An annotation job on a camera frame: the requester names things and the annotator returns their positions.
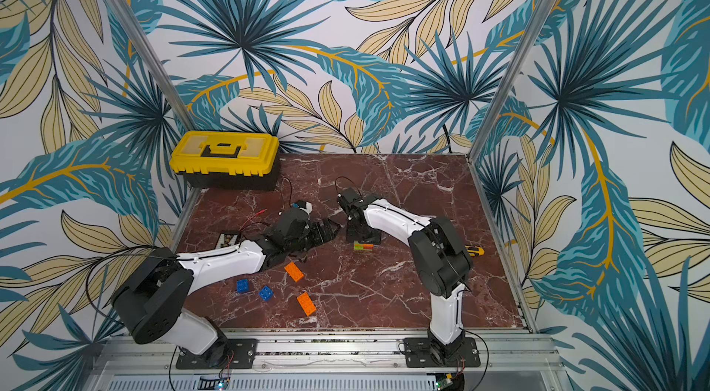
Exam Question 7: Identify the aluminium corner post right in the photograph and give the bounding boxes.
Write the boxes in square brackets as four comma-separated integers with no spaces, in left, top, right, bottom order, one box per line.
[468,0,556,168]

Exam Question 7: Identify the black camera cable right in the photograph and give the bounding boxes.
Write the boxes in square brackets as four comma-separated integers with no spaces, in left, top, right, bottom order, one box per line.
[334,175,362,195]

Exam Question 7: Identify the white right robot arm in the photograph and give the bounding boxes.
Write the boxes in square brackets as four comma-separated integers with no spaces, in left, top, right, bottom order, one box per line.
[338,189,473,348]

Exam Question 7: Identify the orange lego brick front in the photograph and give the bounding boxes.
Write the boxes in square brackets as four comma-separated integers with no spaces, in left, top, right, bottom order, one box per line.
[297,292,317,316]

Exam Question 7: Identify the aluminium corner post left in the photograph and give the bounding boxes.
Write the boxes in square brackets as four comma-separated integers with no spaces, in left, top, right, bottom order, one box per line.
[105,0,196,130]

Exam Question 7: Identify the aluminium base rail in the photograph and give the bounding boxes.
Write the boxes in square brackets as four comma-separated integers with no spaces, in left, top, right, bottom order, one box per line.
[90,329,571,390]

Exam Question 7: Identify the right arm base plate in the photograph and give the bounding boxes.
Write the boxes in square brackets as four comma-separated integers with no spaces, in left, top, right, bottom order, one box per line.
[402,337,482,368]

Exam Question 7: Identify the yellow utility knife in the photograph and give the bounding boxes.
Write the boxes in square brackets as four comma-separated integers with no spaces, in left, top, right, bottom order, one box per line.
[467,246,484,257]

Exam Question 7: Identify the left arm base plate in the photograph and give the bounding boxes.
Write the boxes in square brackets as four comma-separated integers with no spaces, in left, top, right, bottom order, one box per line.
[176,338,258,370]

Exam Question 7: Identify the blue lego brick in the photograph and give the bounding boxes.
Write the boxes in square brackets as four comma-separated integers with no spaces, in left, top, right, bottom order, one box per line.
[259,286,274,301]
[237,279,251,294]

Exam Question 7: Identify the red black wires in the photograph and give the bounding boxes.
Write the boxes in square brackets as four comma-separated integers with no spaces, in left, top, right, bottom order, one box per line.
[237,207,270,237]

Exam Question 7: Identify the aluminium corner post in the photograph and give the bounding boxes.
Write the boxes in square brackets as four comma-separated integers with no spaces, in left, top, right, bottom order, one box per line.
[105,0,196,130]
[468,0,556,168]

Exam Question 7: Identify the yellow black toolbox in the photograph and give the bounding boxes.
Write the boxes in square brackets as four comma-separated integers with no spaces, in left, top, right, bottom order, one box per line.
[169,130,280,191]

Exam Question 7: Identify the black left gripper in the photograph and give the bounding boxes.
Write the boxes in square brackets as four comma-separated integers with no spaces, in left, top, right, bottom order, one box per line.
[287,216,341,254]

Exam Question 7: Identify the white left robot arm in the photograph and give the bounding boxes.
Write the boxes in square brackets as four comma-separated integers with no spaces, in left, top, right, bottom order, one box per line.
[110,207,341,367]

